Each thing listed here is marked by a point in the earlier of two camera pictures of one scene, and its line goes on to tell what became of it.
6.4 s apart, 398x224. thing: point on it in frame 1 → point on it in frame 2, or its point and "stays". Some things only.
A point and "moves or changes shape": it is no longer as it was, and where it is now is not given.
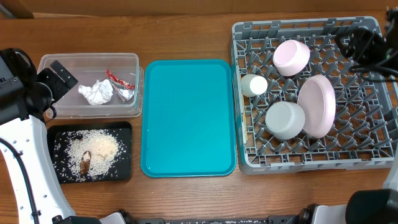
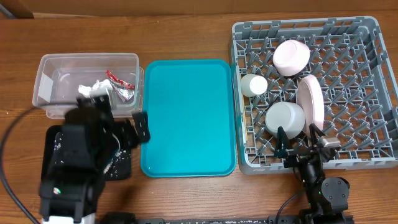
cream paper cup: (252, 85) stays
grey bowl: (285, 120) stays
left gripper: (59, 87) → (129, 138)
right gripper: (358, 48) → (282, 150)
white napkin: (99, 93) stays
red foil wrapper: (125, 90) stays
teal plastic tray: (188, 118) stays
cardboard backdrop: (27, 9) stays
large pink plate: (317, 99) moves or changes shape
